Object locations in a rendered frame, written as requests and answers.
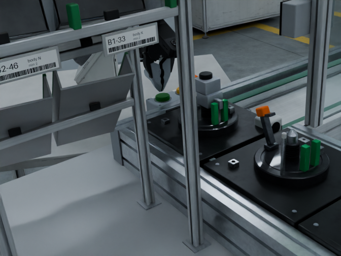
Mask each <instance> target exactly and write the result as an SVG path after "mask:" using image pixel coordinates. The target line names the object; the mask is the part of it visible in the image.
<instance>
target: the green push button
mask: <svg viewBox="0 0 341 256"><path fill-rule="evenodd" d="M155 99H156V101H159V102H165V101H168V100H169V99H170V95H169V94H168V93H164V92H163V93H158V94H157V95H156V96H155Z"/></svg>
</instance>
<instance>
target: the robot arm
mask: <svg viewBox="0 0 341 256"><path fill-rule="evenodd" d="M144 2H145V6H146V11H147V10H152V9H157V8H161V7H165V1H164V0H144ZM154 22H157V27H158V38H159V43H156V44H153V45H149V46H145V47H141V48H139V54H140V58H143V65H144V68H145V69H144V74H145V76H146V77H147V78H148V79H149V80H150V81H151V82H152V84H153V86H154V87H155V88H156V89H157V90H158V91H159V92H161V91H163V90H164V88H165V86H166V84H167V82H168V80H169V77H170V75H171V72H172V69H173V66H174V62H175V56H177V49H176V34H175V32H174V31H173V30H172V28H171V27H170V26H169V25H168V24H167V23H166V22H165V20H164V19H161V20H157V21H153V22H148V23H144V24H140V25H139V26H141V25H145V24H149V23H154ZM91 55H92V54H90V55H85V56H82V57H78V58H74V59H73V60H74V61H75V62H76V63H77V64H79V65H80V66H82V65H83V64H84V63H85V62H86V61H87V60H88V59H89V57H90V56H91ZM157 59H159V64H157V63H155V62H154V61H157Z"/></svg>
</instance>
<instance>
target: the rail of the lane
mask: <svg viewBox="0 0 341 256"><path fill-rule="evenodd" d="M308 60H309V56H305V57H302V58H299V59H297V60H294V61H291V62H288V63H285V64H282V65H280V66H277V67H274V68H271V69H268V70H265V71H262V72H259V73H256V74H253V75H251V76H248V77H245V78H241V79H238V80H236V81H233V82H230V83H227V84H224V85H221V90H220V91H222V92H223V99H226V100H227V99H230V98H233V97H235V96H238V95H240V94H243V93H246V92H249V91H252V90H255V89H257V88H260V87H263V86H266V85H268V84H271V83H274V82H276V81H279V80H282V79H285V78H287V77H290V76H293V75H296V74H298V73H301V72H304V71H306V70H308ZM180 107H181V106H180V100H178V101H175V102H172V103H169V104H166V105H163V106H161V107H158V108H155V109H152V110H149V111H146V120H147V119H150V118H153V117H156V116H158V115H161V114H164V113H167V112H170V111H173V110H175V109H179V108H180ZM131 125H134V122H133V116H132V117H129V118H126V119H123V120H120V121H117V124H116V127H115V129H114V131H113V132H110V135H111V142H112V149H113V156H114V160H115V161H117V162H118V163H119V164H120V165H122V166H123V158H124V157H123V156H122V152H121V145H120V141H121V140H122V139H120V138H119V130H120V129H123V128H126V129H128V126H131Z"/></svg>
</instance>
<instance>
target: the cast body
mask: <svg viewBox="0 0 341 256"><path fill-rule="evenodd" d="M195 90H196V92H197V103H198V104H199V105H201V106H203V107H205V108H207V109H209V108H211V103H214V102H215V103H217V104H218V109H219V110H220V109H223V100H222V99H223V92H222V91H220V90H221V81H220V78H218V77H216V76H213V73H212V72H209V71H204V72H201V73H199V76H198V77H195Z"/></svg>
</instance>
